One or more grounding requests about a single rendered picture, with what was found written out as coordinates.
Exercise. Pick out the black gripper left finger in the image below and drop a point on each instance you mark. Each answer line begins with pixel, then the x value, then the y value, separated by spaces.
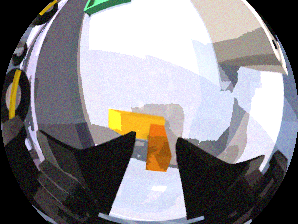
pixel 99 169

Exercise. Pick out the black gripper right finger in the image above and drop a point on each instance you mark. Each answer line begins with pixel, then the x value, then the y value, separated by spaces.
pixel 205 178

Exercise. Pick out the yellow chock with orange handle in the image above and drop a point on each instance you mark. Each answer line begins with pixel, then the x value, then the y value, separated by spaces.
pixel 147 127

